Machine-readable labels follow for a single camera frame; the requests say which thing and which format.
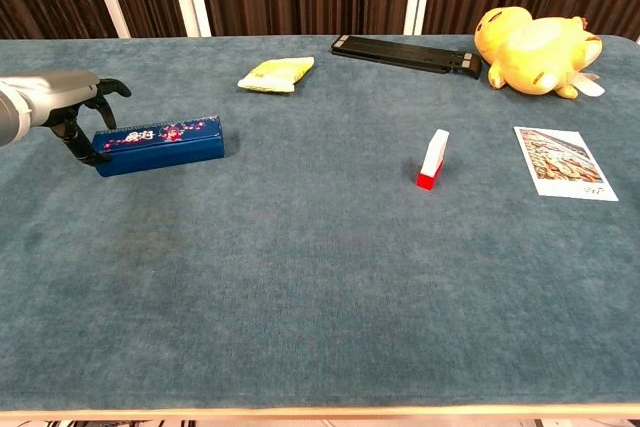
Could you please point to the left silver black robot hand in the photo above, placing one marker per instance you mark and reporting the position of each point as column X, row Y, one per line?
column 55, row 92

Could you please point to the blue printed glasses case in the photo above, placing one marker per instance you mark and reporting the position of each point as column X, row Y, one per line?
column 165, row 152

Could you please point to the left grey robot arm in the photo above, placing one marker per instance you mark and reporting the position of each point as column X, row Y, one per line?
column 12, row 119

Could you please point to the yellow snack packet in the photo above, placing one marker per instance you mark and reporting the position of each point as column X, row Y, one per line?
column 275, row 74

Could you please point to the teal felt table cover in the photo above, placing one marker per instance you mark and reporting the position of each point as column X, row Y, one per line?
column 300, row 272

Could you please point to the black folding stand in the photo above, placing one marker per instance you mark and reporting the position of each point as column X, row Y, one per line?
column 400, row 53

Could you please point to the red and white block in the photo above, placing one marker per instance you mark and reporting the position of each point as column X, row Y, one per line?
column 433, row 157

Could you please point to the yellow plush toy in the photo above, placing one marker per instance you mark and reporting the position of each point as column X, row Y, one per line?
column 540, row 52

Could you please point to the white bordered photo card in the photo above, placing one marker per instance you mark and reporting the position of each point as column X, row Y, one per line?
column 560, row 162

